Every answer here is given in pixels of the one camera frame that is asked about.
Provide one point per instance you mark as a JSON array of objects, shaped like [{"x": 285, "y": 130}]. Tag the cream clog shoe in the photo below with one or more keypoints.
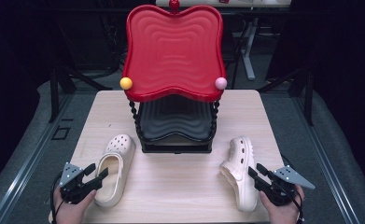
[
  {"x": 118, "y": 146},
  {"x": 241, "y": 155}
]

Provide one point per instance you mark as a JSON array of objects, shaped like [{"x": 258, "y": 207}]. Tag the white desk leg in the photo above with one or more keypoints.
[{"x": 248, "y": 53}]

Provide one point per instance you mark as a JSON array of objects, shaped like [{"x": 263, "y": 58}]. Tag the red and black tiered rack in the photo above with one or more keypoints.
[{"x": 174, "y": 53}]

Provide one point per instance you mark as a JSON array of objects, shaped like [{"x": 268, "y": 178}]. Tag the person's right hand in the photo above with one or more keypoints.
[{"x": 283, "y": 214}]

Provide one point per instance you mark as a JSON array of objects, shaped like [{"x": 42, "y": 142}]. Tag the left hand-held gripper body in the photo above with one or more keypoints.
[{"x": 70, "y": 175}]

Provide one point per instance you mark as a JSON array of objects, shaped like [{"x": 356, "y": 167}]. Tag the person's left hand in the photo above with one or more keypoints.
[{"x": 69, "y": 213}]

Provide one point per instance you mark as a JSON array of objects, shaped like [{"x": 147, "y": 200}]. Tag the aluminium floor rail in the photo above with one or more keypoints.
[
  {"x": 326, "y": 161},
  {"x": 30, "y": 158}
]

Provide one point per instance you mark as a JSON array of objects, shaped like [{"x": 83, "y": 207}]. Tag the black metal stand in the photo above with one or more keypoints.
[
  {"x": 309, "y": 99},
  {"x": 54, "y": 93}
]

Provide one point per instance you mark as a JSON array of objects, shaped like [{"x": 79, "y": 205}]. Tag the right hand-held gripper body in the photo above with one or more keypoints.
[{"x": 287, "y": 177}]

